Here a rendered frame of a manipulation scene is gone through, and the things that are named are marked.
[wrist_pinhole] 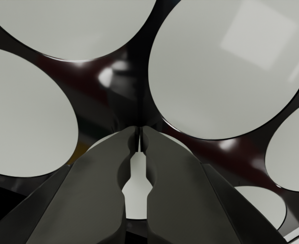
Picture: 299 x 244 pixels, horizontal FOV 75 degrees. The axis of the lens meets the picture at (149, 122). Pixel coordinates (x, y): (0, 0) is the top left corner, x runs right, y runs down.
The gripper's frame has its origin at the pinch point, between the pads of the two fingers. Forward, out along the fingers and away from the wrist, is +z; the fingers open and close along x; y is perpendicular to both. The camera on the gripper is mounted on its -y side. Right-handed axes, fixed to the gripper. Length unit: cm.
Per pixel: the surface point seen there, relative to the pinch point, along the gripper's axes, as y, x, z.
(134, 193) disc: 7.4, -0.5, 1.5
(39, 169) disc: 4.5, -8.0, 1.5
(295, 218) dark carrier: 11.1, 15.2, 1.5
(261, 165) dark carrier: 4.3, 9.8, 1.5
